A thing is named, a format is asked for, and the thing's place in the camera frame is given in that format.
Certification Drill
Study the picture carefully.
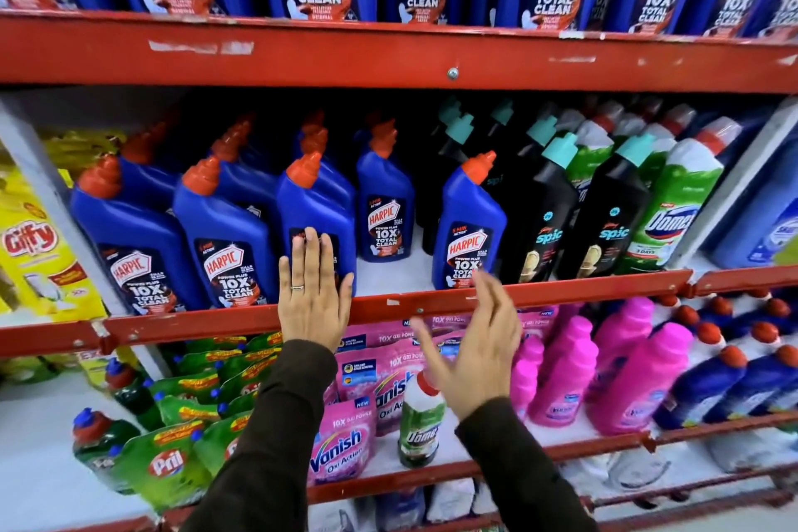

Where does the wide red metal shelf beam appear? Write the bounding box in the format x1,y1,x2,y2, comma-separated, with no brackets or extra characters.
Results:
0,8,798,95

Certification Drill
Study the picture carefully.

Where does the person's right hand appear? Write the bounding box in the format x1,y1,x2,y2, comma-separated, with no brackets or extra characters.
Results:
409,268,523,421

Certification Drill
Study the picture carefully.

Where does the group of green white bottles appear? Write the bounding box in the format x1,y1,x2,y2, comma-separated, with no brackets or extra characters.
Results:
564,101,744,276

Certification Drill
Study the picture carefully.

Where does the dark green dish soap bottle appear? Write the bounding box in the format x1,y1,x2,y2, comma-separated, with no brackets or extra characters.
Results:
105,358,164,433
71,407,143,495

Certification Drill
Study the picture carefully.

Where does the stack of pink stain-remover pouches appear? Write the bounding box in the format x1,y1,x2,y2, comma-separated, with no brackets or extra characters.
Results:
308,307,559,485

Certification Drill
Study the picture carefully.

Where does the thin red shelf rail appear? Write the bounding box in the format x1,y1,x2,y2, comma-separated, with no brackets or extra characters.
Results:
586,462,798,517

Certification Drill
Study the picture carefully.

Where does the white metal shelf upright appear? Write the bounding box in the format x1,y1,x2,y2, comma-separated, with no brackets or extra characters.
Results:
0,98,172,379
668,100,798,269

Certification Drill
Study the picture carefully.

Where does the group of pink bottles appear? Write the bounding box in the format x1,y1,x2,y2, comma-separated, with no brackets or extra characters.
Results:
510,298,694,436

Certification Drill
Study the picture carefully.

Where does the person's left hand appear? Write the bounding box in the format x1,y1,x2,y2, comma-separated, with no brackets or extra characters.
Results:
278,227,354,353

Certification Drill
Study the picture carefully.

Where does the person's left forearm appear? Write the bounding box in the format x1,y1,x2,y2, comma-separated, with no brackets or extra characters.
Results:
181,340,340,532

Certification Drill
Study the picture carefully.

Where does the long red shelf edge rail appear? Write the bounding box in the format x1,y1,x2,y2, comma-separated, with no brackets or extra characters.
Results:
100,268,694,348
156,431,657,529

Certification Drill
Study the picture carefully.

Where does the single green white bleach bottle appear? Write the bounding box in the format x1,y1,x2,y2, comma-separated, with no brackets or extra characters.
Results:
399,371,447,469

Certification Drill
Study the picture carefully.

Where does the group of blue white bottles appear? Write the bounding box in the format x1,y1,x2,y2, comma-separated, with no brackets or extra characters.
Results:
651,291,798,431

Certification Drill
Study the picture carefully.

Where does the group of black teal-capped bottles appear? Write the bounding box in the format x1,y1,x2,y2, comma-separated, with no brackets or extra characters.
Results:
418,98,655,284

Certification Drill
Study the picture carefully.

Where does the group of blue red-capped bottles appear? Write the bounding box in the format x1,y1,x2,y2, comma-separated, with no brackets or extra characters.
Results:
70,111,507,314

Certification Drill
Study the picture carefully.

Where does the stack of green refill pouches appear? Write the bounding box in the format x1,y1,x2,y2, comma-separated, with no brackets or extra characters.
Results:
115,332,284,510

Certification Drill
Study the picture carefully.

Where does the clear plastic bottle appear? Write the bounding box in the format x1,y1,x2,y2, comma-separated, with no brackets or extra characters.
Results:
608,449,673,492

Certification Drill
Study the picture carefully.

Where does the row of white pouches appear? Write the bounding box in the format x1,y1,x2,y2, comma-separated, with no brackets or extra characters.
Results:
308,475,500,532

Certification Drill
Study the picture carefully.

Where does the person's right forearm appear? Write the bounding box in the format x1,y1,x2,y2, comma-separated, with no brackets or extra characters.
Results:
455,397,601,532

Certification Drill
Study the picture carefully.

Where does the short red shelf edge rail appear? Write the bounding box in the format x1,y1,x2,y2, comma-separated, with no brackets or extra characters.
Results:
691,265,798,298
651,410,798,446
0,320,103,359

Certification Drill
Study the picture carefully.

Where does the light blue cleaner bottle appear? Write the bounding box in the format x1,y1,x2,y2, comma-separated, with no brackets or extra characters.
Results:
709,108,798,269

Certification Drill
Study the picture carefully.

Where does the stack of yellow refill pouches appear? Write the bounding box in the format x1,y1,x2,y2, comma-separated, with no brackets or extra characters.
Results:
0,129,128,327

